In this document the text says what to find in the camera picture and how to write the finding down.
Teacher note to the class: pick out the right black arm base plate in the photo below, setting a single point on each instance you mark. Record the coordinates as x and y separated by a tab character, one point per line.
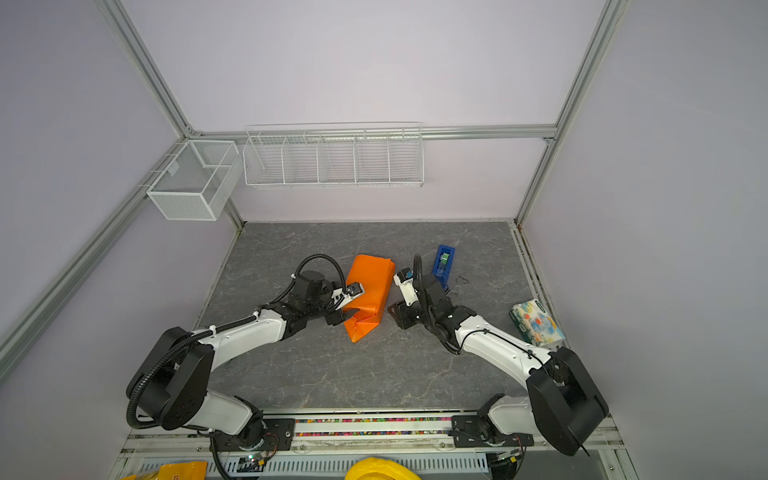
473	431

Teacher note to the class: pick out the yellow hard hat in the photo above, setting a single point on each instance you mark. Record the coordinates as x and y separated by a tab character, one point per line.
379	469

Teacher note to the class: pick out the white mesh square basket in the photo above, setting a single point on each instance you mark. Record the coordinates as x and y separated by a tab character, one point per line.
198	181

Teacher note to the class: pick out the long white wire basket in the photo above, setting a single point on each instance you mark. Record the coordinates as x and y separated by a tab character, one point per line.
334	154

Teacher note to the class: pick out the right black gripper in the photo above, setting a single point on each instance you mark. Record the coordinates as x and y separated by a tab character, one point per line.
402	314

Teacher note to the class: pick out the colourful tissue box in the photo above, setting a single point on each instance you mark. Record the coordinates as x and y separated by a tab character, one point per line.
536	325

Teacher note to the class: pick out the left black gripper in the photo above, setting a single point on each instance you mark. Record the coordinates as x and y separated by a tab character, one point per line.
335	318

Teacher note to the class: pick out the yellow plastic bag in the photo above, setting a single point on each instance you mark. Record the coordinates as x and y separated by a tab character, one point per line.
195	470

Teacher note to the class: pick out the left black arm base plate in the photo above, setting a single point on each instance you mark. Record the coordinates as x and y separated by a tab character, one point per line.
270	434

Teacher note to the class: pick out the blue tape dispenser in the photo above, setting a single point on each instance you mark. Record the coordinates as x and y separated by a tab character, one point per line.
443	264

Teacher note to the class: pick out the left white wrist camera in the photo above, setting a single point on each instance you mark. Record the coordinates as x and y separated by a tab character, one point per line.
345	295

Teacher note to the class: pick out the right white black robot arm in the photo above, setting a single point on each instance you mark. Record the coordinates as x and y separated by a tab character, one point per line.
563	403

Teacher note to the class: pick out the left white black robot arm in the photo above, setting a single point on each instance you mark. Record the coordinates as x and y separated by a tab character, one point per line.
170	390

